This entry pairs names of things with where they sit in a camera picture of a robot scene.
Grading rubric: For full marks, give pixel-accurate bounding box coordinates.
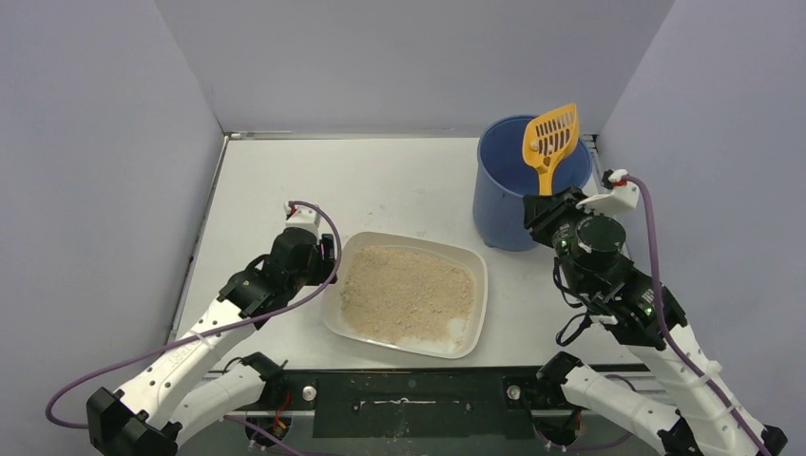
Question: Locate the blue plastic bucket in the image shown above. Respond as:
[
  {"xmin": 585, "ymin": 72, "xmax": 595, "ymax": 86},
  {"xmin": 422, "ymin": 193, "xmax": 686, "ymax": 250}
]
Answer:
[{"xmin": 471, "ymin": 115, "xmax": 593, "ymax": 253}]

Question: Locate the yellow litter scoop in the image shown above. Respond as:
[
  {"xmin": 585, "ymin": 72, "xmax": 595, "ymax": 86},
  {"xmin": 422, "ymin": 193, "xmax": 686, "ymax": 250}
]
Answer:
[{"xmin": 522, "ymin": 103, "xmax": 580, "ymax": 197}]

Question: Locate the white litter box tray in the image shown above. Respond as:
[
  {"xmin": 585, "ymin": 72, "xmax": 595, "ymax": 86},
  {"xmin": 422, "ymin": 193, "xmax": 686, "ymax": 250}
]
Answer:
[{"xmin": 321, "ymin": 232, "xmax": 489, "ymax": 359}]

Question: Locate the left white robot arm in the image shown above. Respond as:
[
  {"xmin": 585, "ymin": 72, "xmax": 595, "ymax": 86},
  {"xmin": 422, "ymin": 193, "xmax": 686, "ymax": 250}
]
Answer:
[{"xmin": 86, "ymin": 227, "xmax": 341, "ymax": 455}]

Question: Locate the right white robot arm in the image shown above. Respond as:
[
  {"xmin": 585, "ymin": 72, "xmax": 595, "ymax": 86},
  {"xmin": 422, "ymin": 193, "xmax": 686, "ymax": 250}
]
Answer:
[{"xmin": 523, "ymin": 187, "xmax": 788, "ymax": 455}]

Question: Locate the beige cat litter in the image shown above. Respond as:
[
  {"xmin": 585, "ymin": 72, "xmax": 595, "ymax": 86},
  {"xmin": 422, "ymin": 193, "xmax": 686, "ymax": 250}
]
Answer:
[{"xmin": 340, "ymin": 245, "xmax": 475, "ymax": 345}]

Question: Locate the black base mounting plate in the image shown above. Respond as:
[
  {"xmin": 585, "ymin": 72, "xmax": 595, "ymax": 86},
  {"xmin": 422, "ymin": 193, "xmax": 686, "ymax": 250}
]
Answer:
[{"xmin": 245, "ymin": 367, "xmax": 582, "ymax": 443}]

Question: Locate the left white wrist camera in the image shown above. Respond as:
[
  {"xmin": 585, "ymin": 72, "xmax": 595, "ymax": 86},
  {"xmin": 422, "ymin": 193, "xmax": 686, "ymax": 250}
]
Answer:
[{"xmin": 283, "ymin": 202, "xmax": 321, "ymax": 236}]

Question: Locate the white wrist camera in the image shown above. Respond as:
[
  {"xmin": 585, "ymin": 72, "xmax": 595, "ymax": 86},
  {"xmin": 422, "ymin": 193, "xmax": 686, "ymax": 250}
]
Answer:
[
  {"xmin": 575, "ymin": 169, "xmax": 641, "ymax": 217},
  {"xmin": 283, "ymin": 202, "xmax": 321, "ymax": 236}
]

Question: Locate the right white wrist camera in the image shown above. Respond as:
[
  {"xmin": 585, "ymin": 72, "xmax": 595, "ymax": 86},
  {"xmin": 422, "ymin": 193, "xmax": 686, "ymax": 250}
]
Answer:
[{"xmin": 575, "ymin": 169, "xmax": 641, "ymax": 217}]

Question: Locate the aluminium table frame rail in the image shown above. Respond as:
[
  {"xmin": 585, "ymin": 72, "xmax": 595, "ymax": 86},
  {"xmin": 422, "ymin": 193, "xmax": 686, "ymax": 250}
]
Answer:
[{"xmin": 582, "ymin": 134, "xmax": 661, "ymax": 396}]

